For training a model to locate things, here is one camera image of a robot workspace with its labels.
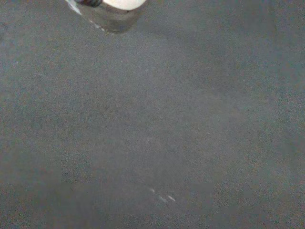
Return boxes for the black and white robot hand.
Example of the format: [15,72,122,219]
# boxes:
[75,0,102,7]

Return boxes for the black bench cloth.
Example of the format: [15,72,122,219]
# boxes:
[0,0,305,229]

